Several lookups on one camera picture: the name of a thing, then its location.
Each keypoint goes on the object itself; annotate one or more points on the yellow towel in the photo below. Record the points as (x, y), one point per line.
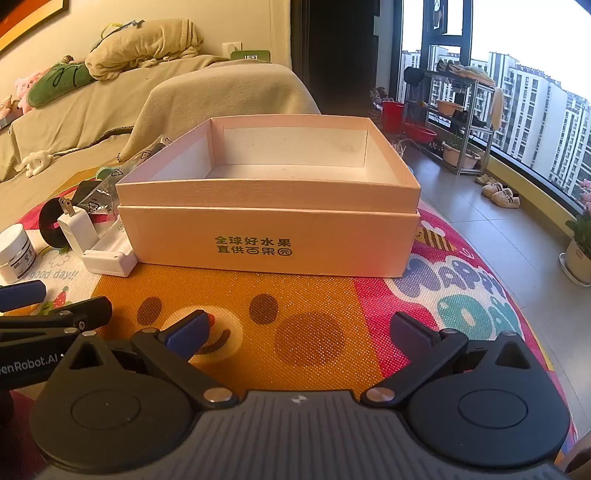
(497, 106)

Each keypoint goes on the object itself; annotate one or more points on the pair of beige slippers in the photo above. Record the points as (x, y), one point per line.
(503, 196)

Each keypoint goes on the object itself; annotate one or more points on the metal shelf rack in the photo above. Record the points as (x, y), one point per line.
(480, 83)

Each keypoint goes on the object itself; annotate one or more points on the black round disc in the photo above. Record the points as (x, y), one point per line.
(46, 221)

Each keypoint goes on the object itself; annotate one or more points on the small white plush toy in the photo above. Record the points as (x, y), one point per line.
(37, 161)

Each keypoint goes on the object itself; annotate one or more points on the beige planter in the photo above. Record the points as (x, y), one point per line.
(461, 157)

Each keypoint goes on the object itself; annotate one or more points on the brown plush toy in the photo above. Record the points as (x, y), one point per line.
(379, 94)

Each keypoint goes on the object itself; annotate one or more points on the dark curtain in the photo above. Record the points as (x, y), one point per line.
(341, 55)

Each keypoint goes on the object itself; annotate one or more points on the white rectangular case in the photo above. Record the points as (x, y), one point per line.
(106, 261)

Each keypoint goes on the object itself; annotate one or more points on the red framed picture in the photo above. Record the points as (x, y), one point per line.
(27, 18)

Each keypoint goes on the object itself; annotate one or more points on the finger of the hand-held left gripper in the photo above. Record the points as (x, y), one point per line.
(23, 293)
(87, 309)

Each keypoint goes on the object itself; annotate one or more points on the green digital clock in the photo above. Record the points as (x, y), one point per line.
(250, 56)

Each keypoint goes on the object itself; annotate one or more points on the red bucket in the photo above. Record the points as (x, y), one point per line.
(392, 115)

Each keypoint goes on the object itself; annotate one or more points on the red basin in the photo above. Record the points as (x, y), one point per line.
(419, 134)

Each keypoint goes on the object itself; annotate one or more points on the beige bundled blanket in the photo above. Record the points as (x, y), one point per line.
(147, 46)

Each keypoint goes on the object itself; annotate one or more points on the sofa with beige cover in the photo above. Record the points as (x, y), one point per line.
(69, 120)

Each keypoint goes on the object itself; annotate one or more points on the orange basin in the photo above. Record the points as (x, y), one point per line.
(450, 107)

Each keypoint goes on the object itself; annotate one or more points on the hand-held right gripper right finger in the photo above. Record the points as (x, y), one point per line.
(408, 334)

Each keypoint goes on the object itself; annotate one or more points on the potted plant in white pot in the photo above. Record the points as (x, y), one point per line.
(577, 258)

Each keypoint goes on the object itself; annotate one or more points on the pink cardboard box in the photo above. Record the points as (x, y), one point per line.
(277, 221)

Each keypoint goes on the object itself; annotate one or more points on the white charger plug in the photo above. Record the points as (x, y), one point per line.
(78, 226)

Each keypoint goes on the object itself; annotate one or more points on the green pillow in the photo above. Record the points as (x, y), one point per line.
(60, 81)

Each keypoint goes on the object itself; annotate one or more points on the small green object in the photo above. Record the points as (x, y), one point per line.
(103, 172)

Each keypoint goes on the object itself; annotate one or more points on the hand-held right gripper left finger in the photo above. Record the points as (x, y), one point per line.
(187, 339)

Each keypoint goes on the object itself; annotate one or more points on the white cream jar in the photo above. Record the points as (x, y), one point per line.
(14, 258)

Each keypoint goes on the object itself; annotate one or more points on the colourful cartoon play mat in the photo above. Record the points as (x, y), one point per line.
(300, 295)

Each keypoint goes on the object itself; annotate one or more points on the white wall socket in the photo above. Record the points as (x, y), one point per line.
(231, 47)

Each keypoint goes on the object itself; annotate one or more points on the clear bag with black item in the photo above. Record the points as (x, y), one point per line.
(99, 203)

